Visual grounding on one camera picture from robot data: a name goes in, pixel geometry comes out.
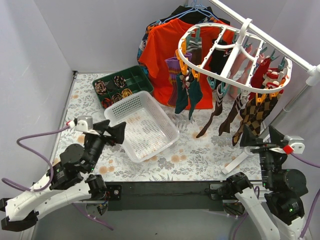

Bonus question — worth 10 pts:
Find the purple yellow sock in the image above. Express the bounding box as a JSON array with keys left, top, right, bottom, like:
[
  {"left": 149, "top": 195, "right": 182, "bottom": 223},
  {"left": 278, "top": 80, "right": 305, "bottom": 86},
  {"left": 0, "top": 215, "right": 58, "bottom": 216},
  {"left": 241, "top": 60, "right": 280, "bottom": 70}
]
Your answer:
[{"left": 165, "top": 57, "right": 182, "bottom": 107}]

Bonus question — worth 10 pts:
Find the teal green sock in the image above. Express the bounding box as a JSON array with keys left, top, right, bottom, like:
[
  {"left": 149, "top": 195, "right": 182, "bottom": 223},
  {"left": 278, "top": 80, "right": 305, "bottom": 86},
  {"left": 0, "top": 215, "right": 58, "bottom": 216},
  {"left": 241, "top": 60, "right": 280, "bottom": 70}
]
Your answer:
[{"left": 175, "top": 73, "right": 203, "bottom": 120}]

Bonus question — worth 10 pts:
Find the blue wire hanger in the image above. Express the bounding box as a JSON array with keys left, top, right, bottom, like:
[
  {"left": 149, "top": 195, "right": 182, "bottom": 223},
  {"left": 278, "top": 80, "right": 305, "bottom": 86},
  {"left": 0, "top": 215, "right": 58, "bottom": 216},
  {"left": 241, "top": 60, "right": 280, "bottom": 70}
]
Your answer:
[{"left": 159, "top": 5, "right": 220, "bottom": 25}]

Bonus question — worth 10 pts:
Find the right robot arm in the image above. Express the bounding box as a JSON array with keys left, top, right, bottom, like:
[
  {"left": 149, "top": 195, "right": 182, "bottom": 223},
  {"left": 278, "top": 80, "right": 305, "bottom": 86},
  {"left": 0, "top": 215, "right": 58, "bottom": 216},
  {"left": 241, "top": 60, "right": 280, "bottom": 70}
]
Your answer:
[{"left": 205, "top": 125, "right": 308, "bottom": 240}]

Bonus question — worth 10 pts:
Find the white plastic basket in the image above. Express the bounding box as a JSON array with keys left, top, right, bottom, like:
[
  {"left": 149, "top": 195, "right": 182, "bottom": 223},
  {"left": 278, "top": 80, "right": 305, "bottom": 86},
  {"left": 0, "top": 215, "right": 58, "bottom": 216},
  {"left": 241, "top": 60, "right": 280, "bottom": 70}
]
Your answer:
[{"left": 104, "top": 91, "right": 180, "bottom": 163}]

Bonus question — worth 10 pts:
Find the purple cable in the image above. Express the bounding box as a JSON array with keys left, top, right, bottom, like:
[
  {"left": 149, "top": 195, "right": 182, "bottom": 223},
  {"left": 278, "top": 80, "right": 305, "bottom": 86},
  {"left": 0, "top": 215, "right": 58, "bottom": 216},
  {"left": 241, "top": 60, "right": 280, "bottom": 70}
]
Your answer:
[
  {"left": 1, "top": 123, "right": 115, "bottom": 231},
  {"left": 228, "top": 152, "right": 320, "bottom": 240}
]

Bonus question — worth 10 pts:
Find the floral table mat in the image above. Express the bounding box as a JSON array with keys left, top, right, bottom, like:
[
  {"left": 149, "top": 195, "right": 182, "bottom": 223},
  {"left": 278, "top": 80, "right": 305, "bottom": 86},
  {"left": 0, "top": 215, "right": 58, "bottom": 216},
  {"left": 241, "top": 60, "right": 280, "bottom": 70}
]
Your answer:
[{"left": 53, "top": 73, "right": 261, "bottom": 182}]

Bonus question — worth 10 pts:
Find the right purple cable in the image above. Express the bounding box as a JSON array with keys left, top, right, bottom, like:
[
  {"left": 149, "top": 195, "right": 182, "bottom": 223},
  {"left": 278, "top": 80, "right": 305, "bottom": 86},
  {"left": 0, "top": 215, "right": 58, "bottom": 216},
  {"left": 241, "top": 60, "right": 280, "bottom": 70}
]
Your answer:
[{"left": 228, "top": 152, "right": 320, "bottom": 240}]

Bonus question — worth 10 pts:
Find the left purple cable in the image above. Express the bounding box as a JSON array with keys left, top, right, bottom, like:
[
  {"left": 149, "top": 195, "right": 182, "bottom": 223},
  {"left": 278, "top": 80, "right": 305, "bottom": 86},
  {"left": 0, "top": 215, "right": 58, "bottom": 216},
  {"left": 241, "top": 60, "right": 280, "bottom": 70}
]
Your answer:
[{"left": 1, "top": 123, "right": 115, "bottom": 231}]

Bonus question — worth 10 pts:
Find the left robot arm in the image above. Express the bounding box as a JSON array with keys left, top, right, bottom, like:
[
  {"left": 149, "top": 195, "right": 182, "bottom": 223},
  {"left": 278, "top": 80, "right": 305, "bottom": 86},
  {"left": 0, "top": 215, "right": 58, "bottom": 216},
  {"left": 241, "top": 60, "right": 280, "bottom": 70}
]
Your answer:
[{"left": 0, "top": 116, "right": 127, "bottom": 232}]

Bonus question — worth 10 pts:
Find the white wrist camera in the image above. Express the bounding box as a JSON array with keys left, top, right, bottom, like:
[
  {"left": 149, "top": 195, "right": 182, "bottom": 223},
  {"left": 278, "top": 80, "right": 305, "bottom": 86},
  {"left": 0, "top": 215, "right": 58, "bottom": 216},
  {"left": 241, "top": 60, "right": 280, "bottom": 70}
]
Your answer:
[
  {"left": 283, "top": 135, "right": 305, "bottom": 155},
  {"left": 66, "top": 115, "right": 94, "bottom": 133}
]

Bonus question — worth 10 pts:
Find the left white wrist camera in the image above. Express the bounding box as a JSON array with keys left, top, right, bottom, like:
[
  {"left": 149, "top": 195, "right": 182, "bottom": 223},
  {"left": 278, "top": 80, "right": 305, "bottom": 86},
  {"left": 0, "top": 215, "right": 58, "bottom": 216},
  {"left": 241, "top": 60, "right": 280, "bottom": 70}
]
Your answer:
[{"left": 66, "top": 115, "right": 94, "bottom": 133}]

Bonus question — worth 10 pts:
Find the dark patterned shirt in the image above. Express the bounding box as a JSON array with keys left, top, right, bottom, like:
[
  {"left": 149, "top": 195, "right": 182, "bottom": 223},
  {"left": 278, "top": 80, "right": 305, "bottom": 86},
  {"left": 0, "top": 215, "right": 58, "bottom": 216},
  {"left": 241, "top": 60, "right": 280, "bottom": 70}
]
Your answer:
[{"left": 136, "top": 20, "right": 161, "bottom": 75}]

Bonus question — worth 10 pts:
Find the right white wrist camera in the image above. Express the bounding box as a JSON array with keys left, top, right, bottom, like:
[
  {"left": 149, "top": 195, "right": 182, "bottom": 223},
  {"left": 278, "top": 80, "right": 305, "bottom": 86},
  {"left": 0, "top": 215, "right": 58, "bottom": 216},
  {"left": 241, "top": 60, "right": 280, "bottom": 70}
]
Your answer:
[{"left": 283, "top": 135, "right": 305, "bottom": 155}]

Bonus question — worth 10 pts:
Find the brown striped-cuff sock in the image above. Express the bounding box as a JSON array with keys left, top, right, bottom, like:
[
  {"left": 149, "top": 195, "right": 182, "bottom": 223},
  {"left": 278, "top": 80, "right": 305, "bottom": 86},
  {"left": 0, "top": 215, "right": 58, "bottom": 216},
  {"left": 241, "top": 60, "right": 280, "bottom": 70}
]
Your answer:
[{"left": 186, "top": 37, "right": 202, "bottom": 65}]

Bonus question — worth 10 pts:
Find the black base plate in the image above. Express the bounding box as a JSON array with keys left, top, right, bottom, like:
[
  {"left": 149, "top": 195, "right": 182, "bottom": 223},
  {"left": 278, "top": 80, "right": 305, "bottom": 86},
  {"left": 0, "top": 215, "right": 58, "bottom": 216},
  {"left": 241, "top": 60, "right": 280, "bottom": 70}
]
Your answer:
[{"left": 105, "top": 181, "right": 223, "bottom": 211}]

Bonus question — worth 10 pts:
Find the orange t-shirt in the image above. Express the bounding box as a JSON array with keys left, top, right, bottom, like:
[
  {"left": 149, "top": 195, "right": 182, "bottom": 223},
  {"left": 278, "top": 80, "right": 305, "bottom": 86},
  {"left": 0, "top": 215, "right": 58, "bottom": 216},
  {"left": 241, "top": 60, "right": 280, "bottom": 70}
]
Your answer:
[{"left": 139, "top": 18, "right": 234, "bottom": 109}]

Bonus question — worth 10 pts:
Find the green divided organizer tray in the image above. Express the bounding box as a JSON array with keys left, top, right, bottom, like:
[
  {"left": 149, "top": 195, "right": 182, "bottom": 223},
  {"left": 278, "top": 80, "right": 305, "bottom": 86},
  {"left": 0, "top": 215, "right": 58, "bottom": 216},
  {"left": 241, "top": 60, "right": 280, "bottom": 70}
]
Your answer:
[{"left": 92, "top": 65, "right": 154, "bottom": 109}]

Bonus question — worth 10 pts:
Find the white sock clip hanger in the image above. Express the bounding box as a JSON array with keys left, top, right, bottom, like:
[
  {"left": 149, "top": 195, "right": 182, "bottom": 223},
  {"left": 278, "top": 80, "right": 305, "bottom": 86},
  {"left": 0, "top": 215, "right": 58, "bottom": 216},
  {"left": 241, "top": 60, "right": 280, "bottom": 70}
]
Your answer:
[{"left": 177, "top": 18, "right": 293, "bottom": 94}]

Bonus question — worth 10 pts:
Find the black striped sock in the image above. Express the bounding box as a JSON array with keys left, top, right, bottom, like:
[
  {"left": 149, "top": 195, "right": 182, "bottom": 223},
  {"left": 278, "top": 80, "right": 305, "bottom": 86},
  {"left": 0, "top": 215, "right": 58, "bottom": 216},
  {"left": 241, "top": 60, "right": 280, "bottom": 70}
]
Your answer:
[{"left": 209, "top": 47, "right": 232, "bottom": 75}]

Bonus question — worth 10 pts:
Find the pink patterned sock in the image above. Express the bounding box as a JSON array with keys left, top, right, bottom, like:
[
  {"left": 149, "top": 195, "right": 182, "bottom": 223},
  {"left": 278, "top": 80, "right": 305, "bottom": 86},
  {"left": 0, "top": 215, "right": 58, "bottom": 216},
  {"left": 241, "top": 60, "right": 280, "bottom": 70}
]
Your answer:
[{"left": 228, "top": 46, "right": 258, "bottom": 100}]

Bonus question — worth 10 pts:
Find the plain dark brown sock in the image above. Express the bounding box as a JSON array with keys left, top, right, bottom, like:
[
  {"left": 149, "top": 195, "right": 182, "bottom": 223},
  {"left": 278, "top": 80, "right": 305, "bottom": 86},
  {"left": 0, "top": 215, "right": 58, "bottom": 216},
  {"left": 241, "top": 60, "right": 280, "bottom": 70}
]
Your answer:
[{"left": 218, "top": 93, "right": 248, "bottom": 136}]

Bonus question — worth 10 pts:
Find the white clothes rack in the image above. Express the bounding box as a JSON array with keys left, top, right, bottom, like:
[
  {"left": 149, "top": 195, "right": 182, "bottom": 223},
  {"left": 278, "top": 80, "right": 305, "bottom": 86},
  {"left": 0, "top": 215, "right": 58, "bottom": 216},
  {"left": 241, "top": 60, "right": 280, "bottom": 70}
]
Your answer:
[{"left": 209, "top": 0, "right": 320, "bottom": 175}]

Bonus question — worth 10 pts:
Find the brown argyle sock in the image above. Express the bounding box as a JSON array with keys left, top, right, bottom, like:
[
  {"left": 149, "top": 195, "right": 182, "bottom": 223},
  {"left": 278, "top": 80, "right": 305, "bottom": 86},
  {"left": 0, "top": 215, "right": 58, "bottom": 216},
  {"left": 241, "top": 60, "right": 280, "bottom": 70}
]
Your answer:
[
  {"left": 232, "top": 98, "right": 262, "bottom": 146},
  {"left": 249, "top": 91, "right": 283, "bottom": 137}
]

